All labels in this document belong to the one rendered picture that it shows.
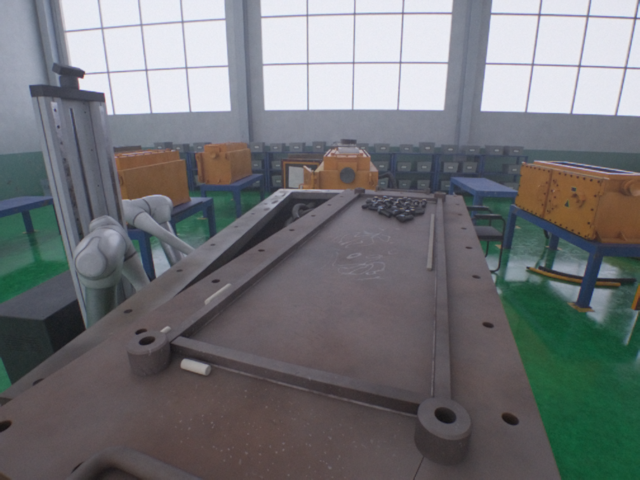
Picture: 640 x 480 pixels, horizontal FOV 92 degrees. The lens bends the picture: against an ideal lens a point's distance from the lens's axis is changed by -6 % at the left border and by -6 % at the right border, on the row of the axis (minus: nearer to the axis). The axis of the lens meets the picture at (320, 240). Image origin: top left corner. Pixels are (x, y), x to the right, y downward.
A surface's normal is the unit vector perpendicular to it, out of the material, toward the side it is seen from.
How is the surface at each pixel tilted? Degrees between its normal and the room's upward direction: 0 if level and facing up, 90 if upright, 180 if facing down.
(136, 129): 90
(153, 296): 0
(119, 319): 0
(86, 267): 84
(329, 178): 90
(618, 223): 90
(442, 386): 0
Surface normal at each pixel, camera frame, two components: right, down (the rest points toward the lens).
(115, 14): -0.09, 0.31
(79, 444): 0.00, -0.95
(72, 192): 0.99, 0.04
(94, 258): 0.32, 0.20
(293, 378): -0.33, 0.29
